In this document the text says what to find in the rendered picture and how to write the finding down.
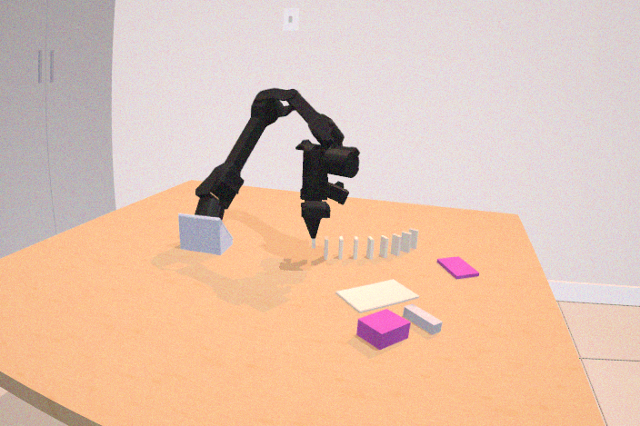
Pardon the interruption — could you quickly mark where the purple cube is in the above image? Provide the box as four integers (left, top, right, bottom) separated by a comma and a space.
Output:
356, 309, 411, 350

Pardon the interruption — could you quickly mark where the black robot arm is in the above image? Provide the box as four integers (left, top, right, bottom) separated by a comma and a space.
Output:
195, 87, 360, 221

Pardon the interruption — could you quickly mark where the pink flat rectangular block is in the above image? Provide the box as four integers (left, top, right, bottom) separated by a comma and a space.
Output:
436, 257, 479, 279

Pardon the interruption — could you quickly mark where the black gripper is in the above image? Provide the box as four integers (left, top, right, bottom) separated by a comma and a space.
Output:
300, 172, 331, 239

